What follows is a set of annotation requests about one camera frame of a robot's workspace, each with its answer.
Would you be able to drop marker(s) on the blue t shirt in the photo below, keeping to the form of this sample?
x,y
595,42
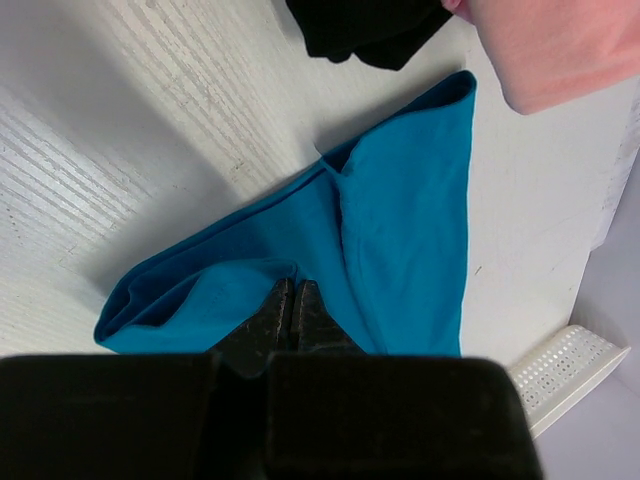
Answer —
x,y
379,223

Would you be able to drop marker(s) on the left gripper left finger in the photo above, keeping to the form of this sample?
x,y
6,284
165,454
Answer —
x,y
150,416

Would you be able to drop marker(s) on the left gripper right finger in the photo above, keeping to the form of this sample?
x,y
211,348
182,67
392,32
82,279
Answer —
x,y
334,412

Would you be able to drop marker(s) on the folded pink t shirt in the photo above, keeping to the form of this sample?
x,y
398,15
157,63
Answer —
x,y
546,53

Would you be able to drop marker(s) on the white plastic basket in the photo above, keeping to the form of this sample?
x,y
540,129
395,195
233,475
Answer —
x,y
553,377

